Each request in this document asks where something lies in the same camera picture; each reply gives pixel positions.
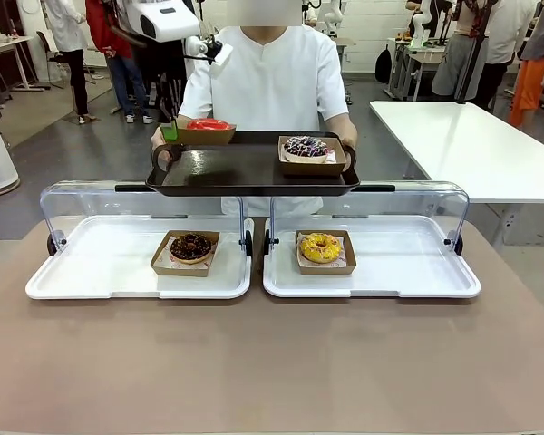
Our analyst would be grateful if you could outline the person right hand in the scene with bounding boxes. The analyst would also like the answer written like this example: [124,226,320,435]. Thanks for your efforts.
[151,132,184,166]

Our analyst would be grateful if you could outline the person torso in white shirt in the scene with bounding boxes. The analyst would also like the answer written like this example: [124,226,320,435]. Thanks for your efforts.
[178,24,350,218]

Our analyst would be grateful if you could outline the large white table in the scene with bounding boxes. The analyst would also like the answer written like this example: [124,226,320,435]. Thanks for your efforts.
[369,100,544,247]

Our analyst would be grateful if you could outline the purple white drizzled donut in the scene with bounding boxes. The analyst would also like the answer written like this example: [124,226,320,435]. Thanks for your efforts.
[283,134,332,164]

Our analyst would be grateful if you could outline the black left arm cable sleeve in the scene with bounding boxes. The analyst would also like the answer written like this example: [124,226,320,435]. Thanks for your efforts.
[100,0,147,50]

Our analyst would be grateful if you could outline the white background desk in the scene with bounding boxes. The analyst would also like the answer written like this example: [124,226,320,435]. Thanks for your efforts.
[0,34,52,92]

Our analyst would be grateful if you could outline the paper liner under yellow donut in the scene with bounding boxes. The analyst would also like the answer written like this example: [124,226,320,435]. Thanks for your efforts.
[296,231,348,270]

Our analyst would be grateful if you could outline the bystander in white top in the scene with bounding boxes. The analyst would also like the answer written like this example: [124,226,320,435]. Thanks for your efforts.
[473,0,539,111]

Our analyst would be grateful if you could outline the paper liner under chocolate donut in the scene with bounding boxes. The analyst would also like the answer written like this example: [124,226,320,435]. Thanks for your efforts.
[156,234,219,270]

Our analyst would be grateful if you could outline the person left forearm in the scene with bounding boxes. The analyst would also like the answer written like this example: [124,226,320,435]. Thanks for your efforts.
[322,111,359,138]

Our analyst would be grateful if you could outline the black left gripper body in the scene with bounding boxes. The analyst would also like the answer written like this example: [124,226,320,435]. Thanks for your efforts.
[156,41,189,92]

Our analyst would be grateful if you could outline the bystander red top blue jeans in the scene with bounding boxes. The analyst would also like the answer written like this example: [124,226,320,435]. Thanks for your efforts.
[84,0,156,125]

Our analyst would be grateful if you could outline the bystander white shirt black trousers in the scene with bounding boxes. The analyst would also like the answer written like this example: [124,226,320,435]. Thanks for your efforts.
[42,0,92,125]

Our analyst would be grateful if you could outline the red glazed donut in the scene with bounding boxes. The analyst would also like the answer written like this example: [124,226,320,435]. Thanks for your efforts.
[186,116,230,133]
[164,121,238,147]

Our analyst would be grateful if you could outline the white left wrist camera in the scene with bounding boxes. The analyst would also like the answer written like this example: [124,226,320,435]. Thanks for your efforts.
[183,35,235,68]

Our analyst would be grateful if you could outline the paper liner under purple donut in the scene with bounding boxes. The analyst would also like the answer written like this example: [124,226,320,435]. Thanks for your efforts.
[278,135,337,165]

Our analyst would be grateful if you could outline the bystander grey top orange trousers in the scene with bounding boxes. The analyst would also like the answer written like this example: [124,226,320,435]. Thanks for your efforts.
[508,0,544,129]

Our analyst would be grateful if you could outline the dark brown serving tray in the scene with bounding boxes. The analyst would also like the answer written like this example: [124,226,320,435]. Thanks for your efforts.
[145,130,362,198]

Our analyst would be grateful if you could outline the yellow glazed donut in box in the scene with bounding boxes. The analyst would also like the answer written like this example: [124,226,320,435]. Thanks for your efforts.
[295,227,359,276]

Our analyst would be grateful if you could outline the black pole stand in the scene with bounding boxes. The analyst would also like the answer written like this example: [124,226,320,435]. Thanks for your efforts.
[454,0,500,104]

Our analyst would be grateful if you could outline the white display tray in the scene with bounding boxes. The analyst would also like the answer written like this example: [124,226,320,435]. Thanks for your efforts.
[25,214,255,300]
[262,215,482,299]

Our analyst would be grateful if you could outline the bystander in grey skirt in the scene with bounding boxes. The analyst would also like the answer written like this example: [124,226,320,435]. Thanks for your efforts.
[442,0,496,99]

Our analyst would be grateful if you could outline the grey office chair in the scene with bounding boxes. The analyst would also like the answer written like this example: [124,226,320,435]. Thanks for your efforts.
[35,29,70,90]

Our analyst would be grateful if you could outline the black backpack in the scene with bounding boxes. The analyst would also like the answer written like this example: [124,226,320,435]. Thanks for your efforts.
[374,43,393,84]

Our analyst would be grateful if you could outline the clear plastic tray lid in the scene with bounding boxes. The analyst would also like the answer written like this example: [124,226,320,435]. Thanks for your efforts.
[38,180,255,257]
[264,180,471,256]

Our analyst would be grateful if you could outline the white background workbench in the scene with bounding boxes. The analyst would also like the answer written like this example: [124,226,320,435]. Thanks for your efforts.
[385,35,451,102]

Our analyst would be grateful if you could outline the person left hand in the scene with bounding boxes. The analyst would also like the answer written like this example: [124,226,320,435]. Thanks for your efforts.
[341,131,359,165]

